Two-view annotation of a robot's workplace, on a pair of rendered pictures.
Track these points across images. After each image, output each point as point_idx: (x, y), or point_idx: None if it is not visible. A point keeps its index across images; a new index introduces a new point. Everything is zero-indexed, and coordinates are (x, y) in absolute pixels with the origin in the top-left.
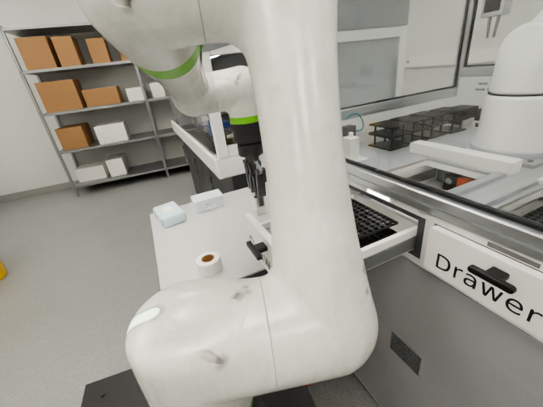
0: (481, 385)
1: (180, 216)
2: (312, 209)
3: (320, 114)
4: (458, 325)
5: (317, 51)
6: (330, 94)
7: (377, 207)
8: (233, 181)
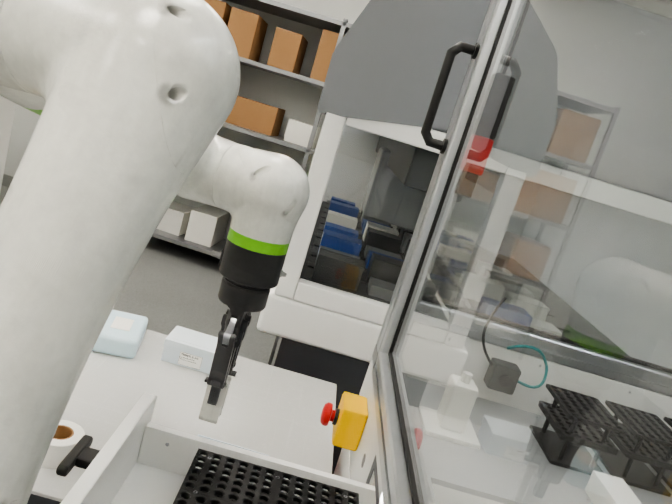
0: None
1: (125, 347)
2: None
3: (28, 251)
4: None
5: (77, 166)
6: (70, 233)
7: None
8: (280, 346)
